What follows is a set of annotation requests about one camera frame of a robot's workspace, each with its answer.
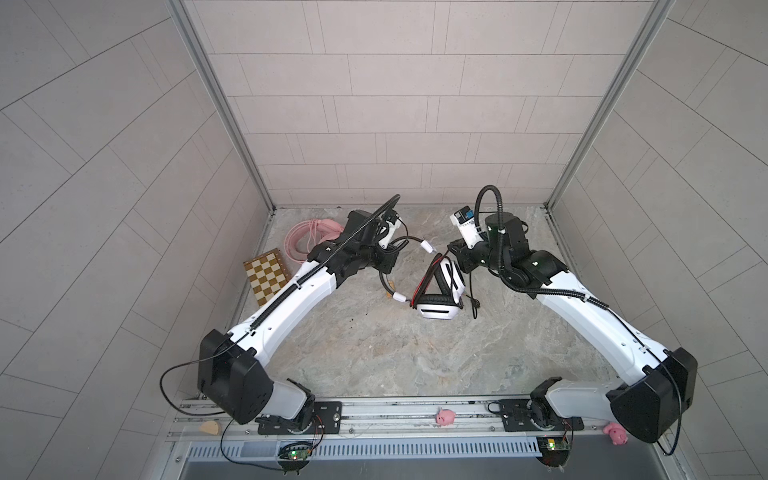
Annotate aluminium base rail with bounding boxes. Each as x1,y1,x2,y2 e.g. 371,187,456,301
161,392,685,480

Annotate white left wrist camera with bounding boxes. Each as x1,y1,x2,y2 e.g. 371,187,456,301
378,217,402,250

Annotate wooden folding chess board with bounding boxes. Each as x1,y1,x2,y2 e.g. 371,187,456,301
243,248,290,307

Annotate pink pig toy right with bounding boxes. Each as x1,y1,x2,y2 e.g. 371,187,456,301
602,422,629,446

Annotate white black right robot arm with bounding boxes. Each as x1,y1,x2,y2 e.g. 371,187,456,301
448,185,698,444

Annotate white black headphones with cable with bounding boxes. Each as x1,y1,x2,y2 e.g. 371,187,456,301
379,235,466,320

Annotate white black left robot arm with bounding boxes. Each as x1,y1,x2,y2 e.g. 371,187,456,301
192,195,400,431

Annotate left circuit board with led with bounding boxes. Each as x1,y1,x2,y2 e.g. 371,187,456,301
277,441,314,471

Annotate pink headphones with cable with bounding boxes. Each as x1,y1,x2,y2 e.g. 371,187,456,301
284,219,344,264

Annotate beige wooden piece on rail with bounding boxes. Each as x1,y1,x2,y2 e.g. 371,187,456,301
199,420,222,436

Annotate circuit board with led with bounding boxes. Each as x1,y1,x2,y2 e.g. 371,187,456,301
536,436,571,469
277,441,314,471

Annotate pink pig toy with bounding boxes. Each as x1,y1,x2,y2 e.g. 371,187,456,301
435,408,456,427
602,422,629,446

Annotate right circuit board with led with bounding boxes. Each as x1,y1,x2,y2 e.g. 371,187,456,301
536,436,571,469

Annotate pink pig toy centre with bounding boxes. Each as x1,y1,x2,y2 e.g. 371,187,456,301
435,408,456,427

